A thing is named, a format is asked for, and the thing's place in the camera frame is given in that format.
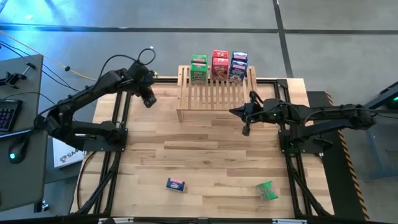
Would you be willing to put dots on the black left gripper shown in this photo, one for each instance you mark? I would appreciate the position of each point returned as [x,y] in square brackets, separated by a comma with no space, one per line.
[143,77]

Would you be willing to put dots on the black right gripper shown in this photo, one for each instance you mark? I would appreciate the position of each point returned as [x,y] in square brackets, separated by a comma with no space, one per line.
[270,112]

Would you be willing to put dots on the blue Frosted Flakes box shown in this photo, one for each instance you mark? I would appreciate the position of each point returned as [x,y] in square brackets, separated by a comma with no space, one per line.
[239,56]
[176,184]
[237,71]

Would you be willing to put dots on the green Apple Jacks box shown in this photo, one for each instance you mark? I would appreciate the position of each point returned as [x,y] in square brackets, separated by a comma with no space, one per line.
[199,58]
[266,190]
[198,76]

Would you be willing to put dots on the red cereal box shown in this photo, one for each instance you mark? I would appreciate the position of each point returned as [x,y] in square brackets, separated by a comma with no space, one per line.
[220,70]
[220,53]

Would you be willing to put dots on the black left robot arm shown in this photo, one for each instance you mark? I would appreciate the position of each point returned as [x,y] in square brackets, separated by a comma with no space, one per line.
[87,93]

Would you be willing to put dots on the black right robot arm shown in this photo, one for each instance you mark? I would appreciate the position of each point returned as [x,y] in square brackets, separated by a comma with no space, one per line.
[335,112]

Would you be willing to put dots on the wooden slatted shelf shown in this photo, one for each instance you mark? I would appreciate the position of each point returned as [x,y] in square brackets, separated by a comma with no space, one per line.
[202,96]

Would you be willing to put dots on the white cardboard box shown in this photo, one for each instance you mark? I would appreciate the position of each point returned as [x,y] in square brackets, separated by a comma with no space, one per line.
[66,157]

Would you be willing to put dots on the black mat with hazard stripe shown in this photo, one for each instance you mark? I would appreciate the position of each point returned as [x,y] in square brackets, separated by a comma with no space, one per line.
[335,186]

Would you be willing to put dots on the dark grey desk top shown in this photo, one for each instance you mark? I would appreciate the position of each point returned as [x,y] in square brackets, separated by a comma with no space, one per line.
[21,186]
[28,93]

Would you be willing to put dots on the blue metal stand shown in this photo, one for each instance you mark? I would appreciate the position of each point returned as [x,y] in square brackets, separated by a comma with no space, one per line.
[374,149]

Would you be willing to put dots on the black mouse with green light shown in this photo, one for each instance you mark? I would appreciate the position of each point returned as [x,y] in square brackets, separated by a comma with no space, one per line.
[19,146]

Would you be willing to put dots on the black desk clamp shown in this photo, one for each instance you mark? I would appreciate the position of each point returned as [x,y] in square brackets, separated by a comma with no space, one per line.
[12,78]

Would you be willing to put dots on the black keyboard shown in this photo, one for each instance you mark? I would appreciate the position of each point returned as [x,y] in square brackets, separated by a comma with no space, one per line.
[9,115]

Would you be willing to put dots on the metal desk caster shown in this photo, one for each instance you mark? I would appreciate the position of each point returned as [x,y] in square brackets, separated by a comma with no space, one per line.
[43,206]

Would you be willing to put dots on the black device with green light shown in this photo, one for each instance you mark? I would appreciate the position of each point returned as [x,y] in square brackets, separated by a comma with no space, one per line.
[394,101]

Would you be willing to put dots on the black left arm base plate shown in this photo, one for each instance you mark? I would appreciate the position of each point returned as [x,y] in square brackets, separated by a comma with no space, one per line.
[119,144]

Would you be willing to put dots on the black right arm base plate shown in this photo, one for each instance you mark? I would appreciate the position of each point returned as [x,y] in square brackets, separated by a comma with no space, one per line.
[308,148]

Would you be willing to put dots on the silver frame bracket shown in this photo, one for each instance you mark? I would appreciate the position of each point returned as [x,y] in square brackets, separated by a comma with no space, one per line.
[115,221]
[289,221]

